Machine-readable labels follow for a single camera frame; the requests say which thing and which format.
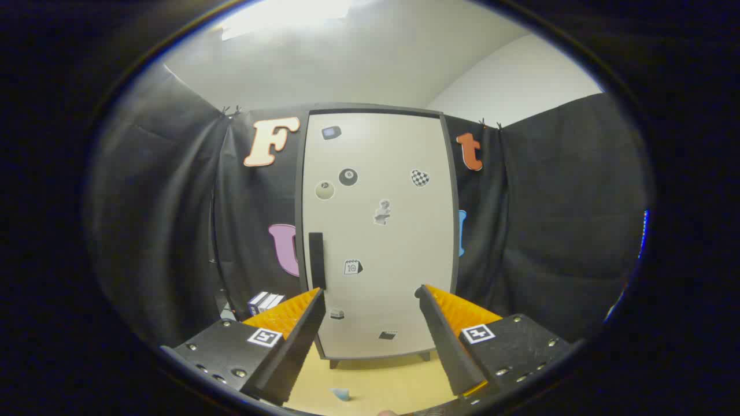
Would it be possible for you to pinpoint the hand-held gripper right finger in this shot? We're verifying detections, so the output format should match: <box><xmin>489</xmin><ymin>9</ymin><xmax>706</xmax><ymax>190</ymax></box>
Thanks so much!
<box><xmin>414</xmin><ymin>284</ymin><xmax>574</xmax><ymax>400</ymax></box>

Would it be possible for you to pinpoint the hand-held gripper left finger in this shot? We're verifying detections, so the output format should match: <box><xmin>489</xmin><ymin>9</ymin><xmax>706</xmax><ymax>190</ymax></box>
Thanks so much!
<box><xmin>160</xmin><ymin>287</ymin><xmax>326</xmax><ymax>406</ymax></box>

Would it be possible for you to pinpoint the black door handle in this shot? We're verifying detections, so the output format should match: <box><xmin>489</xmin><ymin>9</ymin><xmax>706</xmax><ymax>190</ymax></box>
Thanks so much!
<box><xmin>308</xmin><ymin>232</ymin><xmax>327</xmax><ymax>291</ymax></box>

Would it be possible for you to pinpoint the grey cabinet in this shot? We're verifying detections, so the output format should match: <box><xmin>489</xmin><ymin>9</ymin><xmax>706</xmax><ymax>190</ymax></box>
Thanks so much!
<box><xmin>294</xmin><ymin>103</ymin><xmax>461</xmax><ymax>369</ymax></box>

